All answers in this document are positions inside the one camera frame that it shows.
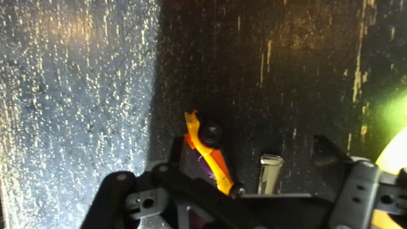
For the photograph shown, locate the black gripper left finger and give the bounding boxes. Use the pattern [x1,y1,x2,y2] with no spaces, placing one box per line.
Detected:
[168,136,186,169]

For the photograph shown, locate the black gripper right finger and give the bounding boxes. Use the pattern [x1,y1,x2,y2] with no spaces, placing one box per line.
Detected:
[312,135,354,192]

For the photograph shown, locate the orange toy car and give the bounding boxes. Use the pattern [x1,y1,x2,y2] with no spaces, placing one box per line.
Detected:
[184,111,245,196]

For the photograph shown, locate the small metal object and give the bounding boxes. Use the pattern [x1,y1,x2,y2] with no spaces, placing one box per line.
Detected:
[258,154,284,195]

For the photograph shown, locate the green plate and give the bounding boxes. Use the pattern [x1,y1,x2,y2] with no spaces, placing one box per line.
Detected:
[375,94,407,174]

